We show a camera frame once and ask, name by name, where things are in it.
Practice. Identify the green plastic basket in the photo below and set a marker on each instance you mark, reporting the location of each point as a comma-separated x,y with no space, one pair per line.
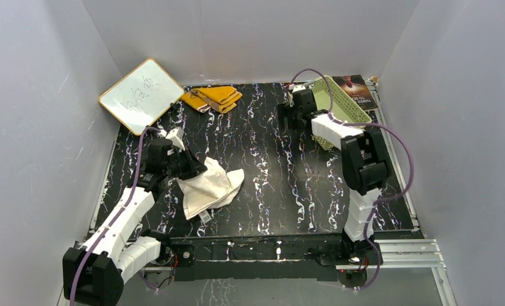
345,108

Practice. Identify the wood framed whiteboard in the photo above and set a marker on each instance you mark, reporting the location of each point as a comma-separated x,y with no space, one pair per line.
141,97

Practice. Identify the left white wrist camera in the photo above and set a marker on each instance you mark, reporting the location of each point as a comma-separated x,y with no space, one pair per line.
175,136

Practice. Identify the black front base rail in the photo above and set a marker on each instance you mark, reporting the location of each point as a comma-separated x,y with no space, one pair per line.
303,256

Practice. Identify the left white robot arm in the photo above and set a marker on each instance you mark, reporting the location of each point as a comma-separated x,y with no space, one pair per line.
96,272

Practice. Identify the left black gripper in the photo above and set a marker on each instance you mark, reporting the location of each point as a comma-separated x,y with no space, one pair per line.
195,167

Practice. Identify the white towel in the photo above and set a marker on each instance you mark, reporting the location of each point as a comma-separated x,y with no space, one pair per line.
214,188

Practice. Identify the dark book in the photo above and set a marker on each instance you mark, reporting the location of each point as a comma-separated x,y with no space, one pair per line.
355,87

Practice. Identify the aluminium frame rail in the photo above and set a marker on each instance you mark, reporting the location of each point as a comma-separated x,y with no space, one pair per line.
411,253

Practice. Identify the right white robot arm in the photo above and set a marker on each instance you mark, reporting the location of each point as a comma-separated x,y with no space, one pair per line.
364,167

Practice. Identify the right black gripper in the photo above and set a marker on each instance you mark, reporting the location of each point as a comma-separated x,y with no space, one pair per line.
284,111

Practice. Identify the orange towel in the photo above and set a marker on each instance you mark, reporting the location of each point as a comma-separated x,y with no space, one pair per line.
221,99

